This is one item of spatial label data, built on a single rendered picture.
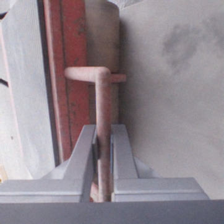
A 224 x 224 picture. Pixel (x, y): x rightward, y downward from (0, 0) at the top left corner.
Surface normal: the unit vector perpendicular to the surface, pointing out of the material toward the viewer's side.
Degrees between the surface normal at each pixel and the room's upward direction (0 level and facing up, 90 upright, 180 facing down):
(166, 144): 0
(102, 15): 76
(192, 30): 0
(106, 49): 87
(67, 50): 90
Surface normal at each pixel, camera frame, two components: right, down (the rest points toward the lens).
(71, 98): 0.66, 0.20
